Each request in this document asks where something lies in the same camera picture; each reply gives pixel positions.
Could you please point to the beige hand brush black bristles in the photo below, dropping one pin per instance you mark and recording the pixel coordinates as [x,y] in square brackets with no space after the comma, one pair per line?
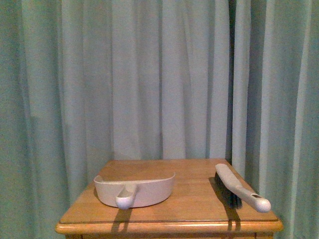
[233,192]

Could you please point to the beige plastic dustpan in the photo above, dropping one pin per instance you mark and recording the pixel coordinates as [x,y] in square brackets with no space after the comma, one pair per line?
[126,194]

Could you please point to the green curtain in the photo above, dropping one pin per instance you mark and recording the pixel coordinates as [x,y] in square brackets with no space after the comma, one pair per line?
[86,81]

